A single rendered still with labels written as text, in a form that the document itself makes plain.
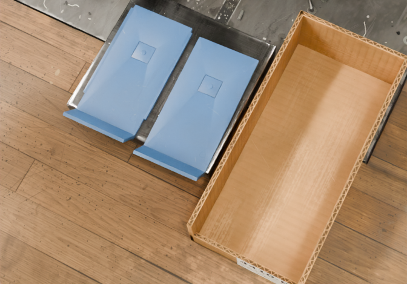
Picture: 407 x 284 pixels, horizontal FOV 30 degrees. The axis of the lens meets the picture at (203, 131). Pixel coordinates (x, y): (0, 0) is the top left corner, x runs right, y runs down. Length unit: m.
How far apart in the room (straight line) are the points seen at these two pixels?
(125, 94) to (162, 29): 0.08
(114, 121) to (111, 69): 0.06
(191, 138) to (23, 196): 0.19
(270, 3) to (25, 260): 0.39
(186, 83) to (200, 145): 0.07
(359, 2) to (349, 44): 0.10
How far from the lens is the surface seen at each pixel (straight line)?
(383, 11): 0.88
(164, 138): 0.78
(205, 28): 0.83
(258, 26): 0.86
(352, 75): 0.84
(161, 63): 0.82
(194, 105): 0.79
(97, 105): 0.81
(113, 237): 0.79
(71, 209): 0.80
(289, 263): 0.77
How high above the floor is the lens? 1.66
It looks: 70 degrees down
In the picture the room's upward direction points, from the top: 7 degrees counter-clockwise
